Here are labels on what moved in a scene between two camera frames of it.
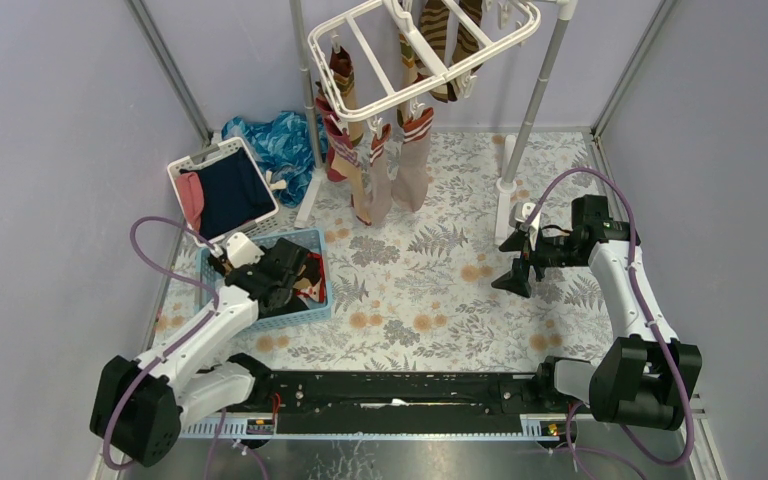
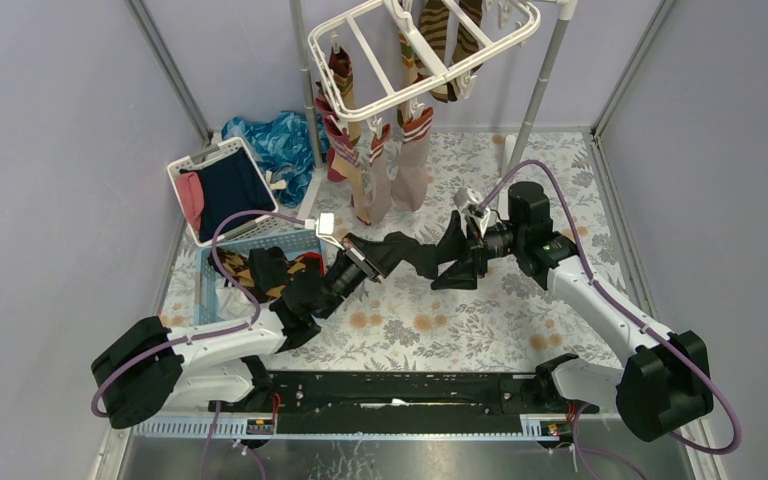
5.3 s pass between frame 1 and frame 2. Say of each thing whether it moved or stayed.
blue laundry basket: stayed
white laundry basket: stayed
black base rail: stayed
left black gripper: moved
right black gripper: moved
